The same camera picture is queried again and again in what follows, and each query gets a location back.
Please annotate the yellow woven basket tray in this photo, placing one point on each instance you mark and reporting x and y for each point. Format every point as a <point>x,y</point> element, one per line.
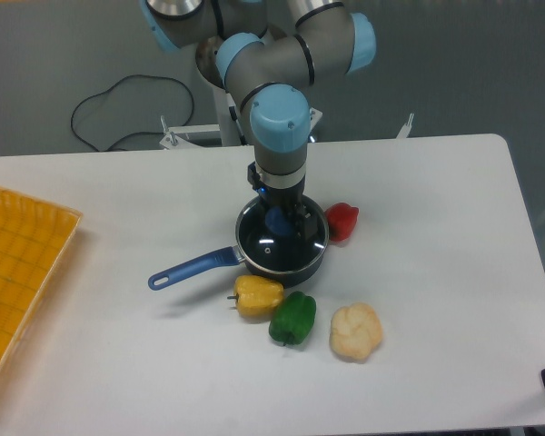
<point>34,234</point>

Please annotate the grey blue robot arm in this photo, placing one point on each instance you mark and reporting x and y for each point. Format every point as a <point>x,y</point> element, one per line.
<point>276,119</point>

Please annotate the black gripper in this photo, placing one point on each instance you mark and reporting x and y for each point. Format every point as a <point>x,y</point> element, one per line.
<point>284,193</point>

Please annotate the red bell pepper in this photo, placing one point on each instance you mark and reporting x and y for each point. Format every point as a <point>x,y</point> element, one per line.
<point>342,219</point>

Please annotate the blue saucepan with handle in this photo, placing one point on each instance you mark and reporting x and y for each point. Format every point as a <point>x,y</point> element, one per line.
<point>224,257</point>

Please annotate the glass lid blue knob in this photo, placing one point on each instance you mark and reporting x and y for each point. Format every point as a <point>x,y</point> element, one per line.
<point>270,242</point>

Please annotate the yellow bell pepper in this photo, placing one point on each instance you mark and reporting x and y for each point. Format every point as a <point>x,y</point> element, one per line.
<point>256,296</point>

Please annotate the green bell pepper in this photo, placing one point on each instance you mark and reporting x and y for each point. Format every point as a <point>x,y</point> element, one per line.
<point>294,319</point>

